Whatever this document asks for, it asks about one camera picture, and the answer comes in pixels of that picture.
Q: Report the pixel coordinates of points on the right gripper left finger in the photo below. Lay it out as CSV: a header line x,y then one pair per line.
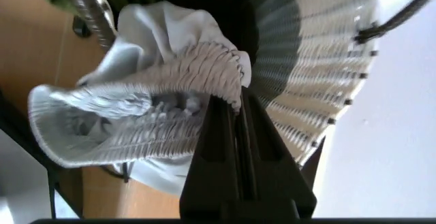
x,y
211,183

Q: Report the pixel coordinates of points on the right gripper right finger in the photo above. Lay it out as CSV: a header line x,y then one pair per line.
x,y
282,190

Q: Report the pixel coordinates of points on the pale grey shorts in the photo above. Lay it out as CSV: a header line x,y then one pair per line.
x,y
153,36

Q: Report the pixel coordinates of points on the white laundry basket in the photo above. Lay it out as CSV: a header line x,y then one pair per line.
x,y
323,64

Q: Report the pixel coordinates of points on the black clothes rack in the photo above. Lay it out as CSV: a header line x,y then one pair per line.
x,y
20,132

